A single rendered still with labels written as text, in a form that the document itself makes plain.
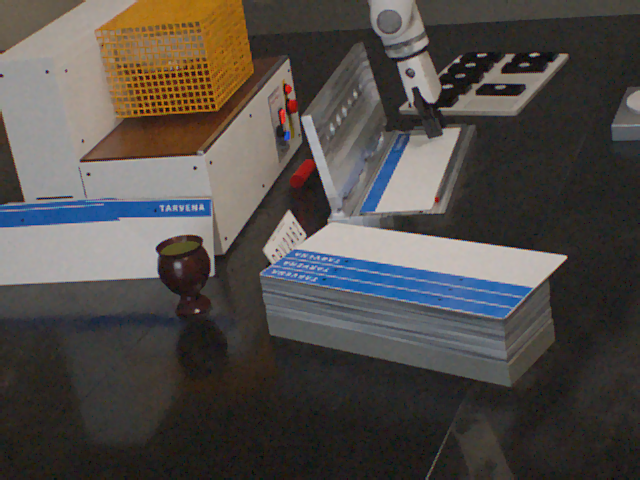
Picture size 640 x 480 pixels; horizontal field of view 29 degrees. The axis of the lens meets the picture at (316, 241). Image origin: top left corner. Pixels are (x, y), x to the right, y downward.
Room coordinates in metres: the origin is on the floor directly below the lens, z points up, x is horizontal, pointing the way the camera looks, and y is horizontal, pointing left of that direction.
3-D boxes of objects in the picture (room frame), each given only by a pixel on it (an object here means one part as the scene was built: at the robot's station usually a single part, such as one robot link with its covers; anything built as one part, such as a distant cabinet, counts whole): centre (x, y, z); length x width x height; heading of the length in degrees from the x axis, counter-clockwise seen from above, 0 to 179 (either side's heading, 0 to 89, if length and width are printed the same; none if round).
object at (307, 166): (2.27, -0.01, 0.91); 0.18 x 0.03 x 0.03; 159
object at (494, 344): (1.53, -0.10, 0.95); 0.40 x 0.13 x 0.10; 50
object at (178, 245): (1.75, 0.21, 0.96); 0.09 x 0.09 x 0.11
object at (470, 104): (2.64, -0.44, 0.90); 0.40 x 0.27 x 0.01; 150
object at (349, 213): (2.14, -0.19, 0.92); 0.44 x 0.21 x 0.04; 163
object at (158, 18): (2.23, 0.20, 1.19); 0.23 x 0.20 x 0.17; 163
